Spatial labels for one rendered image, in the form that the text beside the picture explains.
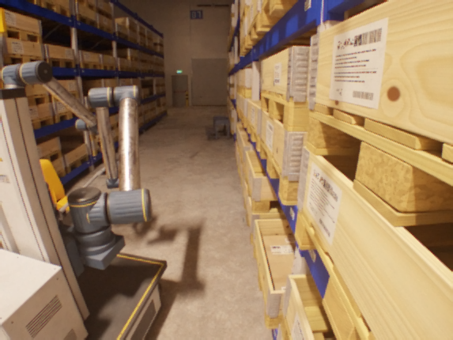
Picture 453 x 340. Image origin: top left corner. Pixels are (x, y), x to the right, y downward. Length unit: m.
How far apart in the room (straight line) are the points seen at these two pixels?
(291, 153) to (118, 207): 0.96
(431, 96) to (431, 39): 0.07
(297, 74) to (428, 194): 0.73
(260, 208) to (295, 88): 1.36
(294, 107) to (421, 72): 0.71
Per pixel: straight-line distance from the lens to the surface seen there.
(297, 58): 1.03
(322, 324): 1.24
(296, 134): 1.05
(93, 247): 1.62
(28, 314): 1.38
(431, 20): 0.40
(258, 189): 2.10
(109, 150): 2.10
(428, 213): 0.46
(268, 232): 2.18
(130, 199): 1.47
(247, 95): 2.93
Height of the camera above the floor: 1.72
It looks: 20 degrees down
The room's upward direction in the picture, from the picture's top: straight up
